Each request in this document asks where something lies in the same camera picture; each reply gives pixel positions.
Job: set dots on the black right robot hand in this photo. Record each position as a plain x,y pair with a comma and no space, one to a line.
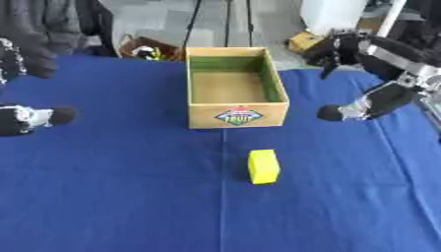
390,96

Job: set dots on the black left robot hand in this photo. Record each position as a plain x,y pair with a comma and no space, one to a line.
23,118

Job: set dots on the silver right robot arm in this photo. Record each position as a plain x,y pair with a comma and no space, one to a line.
433,110

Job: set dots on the small yellow box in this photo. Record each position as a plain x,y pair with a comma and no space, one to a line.
303,41

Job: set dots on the brown cardboard box with items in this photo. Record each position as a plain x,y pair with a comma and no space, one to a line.
150,49

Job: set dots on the tan cardboard box green inside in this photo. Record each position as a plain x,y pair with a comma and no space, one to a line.
236,114

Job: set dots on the white pole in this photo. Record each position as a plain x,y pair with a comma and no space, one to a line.
391,16

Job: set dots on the person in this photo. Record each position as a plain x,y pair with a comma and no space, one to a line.
40,23

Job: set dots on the white cabinet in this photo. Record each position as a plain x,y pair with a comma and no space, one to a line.
333,14

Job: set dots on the yellow rectangular block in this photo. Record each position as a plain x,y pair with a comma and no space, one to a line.
264,167

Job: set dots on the black tripod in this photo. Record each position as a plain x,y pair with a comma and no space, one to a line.
227,19

